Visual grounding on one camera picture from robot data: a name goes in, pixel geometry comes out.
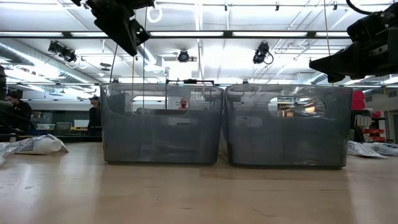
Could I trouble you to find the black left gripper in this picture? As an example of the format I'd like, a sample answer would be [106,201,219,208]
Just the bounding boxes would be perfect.
[70,0,155,57]

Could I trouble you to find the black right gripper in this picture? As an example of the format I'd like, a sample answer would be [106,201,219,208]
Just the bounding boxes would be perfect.
[309,30,388,83]

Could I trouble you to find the white blue toothpaste tube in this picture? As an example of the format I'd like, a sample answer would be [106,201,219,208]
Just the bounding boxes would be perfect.
[12,134,69,156]
[347,140,389,159]

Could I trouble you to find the white LED light bar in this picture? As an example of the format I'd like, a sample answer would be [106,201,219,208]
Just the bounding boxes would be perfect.
[70,32,111,37]
[0,32,65,37]
[231,31,308,37]
[315,31,349,37]
[149,31,224,37]

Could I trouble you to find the metal shelf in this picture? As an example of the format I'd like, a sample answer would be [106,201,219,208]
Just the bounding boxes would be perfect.
[353,108,389,143]

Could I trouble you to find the black bar fixture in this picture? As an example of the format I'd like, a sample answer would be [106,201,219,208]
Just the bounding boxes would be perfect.
[165,78,216,86]

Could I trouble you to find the grey translucent bin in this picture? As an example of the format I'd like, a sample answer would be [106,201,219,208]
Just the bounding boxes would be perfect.
[99,82,225,166]
[223,83,354,170]

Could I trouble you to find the grey monitor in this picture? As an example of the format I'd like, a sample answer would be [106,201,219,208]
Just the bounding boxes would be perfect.
[52,121,73,136]

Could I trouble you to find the thin hanging cord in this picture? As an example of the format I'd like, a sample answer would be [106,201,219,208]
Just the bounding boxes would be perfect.
[131,55,137,105]
[323,0,335,87]
[142,6,148,108]

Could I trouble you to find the white ceiling duct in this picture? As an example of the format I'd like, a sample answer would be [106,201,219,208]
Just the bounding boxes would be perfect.
[136,40,170,75]

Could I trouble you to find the white cable loop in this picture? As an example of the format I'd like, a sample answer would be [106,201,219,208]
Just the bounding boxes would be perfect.
[146,5,164,24]

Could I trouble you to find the long black cable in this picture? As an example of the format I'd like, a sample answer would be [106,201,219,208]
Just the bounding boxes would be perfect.
[108,43,119,84]

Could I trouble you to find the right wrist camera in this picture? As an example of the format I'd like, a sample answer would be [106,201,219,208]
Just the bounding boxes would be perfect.
[346,12,389,43]

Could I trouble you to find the black overhead camera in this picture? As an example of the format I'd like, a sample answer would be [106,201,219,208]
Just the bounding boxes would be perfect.
[177,49,191,63]

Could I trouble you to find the black ceiling camera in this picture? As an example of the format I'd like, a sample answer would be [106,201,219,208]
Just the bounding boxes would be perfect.
[47,40,78,63]
[252,41,275,65]

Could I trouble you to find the black aluminium rig frame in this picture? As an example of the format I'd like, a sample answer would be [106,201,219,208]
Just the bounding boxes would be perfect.
[0,29,398,144]

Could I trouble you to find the silver ventilation duct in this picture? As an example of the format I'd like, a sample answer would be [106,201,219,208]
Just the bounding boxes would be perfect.
[0,42,94,84]

